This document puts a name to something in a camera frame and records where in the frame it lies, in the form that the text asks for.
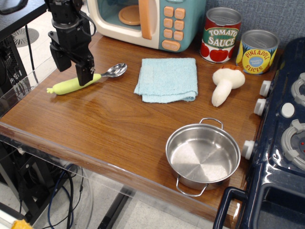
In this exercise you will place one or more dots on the green handled ice cream scoop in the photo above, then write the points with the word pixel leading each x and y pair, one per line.
pixel 72 85

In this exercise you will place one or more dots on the white plush mushroom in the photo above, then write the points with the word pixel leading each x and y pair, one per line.
pixel 226 78

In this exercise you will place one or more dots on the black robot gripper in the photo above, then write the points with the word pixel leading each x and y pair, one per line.
pixel 71 44

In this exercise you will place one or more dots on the dark blue toy stove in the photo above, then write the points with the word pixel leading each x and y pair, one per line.
pixel 274 197

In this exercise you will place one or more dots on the black table leg frame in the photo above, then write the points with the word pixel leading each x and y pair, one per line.
pixel 115 209

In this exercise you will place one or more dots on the black computer tower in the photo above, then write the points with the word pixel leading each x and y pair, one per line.
pixel 11 66

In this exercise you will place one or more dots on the clear acrylic table guard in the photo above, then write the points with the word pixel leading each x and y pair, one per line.
pixel 75 127

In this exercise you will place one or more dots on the teal toy microwave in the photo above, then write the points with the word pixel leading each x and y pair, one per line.
pixel 168 25

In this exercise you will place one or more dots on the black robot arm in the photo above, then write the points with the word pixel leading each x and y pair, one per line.
pixel 66 12

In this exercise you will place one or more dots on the tomato sauce can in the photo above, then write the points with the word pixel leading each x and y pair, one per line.
pixel 220 32

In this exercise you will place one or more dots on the light blue folded cloth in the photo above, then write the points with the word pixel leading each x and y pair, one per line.
pixel 167 80

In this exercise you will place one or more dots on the stainless steel pot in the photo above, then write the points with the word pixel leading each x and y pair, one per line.
pixel 202 156

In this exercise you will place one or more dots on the pineapple slices can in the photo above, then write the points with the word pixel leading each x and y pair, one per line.
pixel 256 51

